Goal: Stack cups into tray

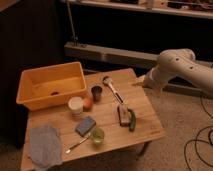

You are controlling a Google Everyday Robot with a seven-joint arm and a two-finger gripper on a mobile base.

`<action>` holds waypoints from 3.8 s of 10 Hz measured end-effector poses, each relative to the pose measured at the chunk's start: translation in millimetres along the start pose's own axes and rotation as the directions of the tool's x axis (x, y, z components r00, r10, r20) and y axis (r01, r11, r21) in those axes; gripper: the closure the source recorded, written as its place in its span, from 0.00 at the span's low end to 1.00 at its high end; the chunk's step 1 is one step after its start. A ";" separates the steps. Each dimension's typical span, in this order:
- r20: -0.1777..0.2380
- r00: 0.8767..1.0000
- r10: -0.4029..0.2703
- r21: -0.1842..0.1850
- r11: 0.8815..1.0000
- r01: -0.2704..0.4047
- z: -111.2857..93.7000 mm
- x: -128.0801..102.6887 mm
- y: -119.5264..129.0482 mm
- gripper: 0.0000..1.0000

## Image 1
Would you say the dark brown cup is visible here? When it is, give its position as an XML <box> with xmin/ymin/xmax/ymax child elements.
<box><xmin>91</xmin><ymin>86</ymin><xmax>102</xmax><ymax>102</ymax></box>

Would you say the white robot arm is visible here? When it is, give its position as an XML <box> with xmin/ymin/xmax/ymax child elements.
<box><xmin>136</xmin><ymin>49</ymin><xmax>213</xmax><ymax>98</ymax></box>

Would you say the yellow plastic tray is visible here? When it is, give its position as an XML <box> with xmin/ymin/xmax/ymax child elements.
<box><xmin>16</xmin><ymin>62</ymin><xmax>87</xmax><ymax>111</ymax></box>

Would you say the orange ball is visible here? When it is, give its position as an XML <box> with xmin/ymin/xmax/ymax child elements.
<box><xmin>83</xmin><ymin>98</ymin><xmax>93</xmax><ymax>110</ymax></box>

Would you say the wooden folding table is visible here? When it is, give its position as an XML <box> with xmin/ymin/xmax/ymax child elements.
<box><xmin>21</xmin><ymin>68</ymin><xmax>165</xmax><ymax>171</ymax></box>

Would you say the white cup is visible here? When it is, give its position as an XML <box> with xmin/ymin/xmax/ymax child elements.
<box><xmin>68</xmin><ymin>97</ymin><xmax>83</xmax><ymax>115</ymax></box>

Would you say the blue sponge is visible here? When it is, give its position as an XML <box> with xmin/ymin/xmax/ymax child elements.
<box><xmin>75</xmin><ymin>116</ymin><xmax>96</xmax><ymax>136</ymax></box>

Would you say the green cucumber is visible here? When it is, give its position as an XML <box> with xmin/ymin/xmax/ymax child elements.
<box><xmin>128</xmin><ymin>109</ymin><xmax>136</xmax><ymax>132</ymax></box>

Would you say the green translucent cup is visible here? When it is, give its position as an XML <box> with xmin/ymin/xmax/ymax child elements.
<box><xmin>90</xmin><ymin>128</ymin><xmax>105</xmax><ymax>145</ymax></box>

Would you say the metal pole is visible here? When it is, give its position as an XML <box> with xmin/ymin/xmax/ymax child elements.
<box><xmin>66</xmin><ymin>0</ymin><xmax>78</xmax><ymax>46</ymax></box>

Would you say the metal spoon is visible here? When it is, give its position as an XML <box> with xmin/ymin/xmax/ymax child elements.
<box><xmin>65</xmin><ymin>134</ymin><xmax>90</xmax><ymax>154</ymax></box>

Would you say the grey cloth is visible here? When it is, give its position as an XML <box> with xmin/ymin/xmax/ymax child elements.
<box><xmin>28</xmin><ymin>125</ymin><xmax>62</xmax><ymax>171</ymax></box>

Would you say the grey shelf rail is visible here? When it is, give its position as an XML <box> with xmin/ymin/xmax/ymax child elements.
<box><xmin>64</xmin><ymin>41</ymin><xmax>213</xmax><ymax>78</ymax></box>

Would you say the black floor cable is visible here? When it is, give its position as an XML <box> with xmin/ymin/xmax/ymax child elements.
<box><xmin>183</xmin><ymin>95</ymin><xmax>213</xmax><ymax>171</ymax></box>

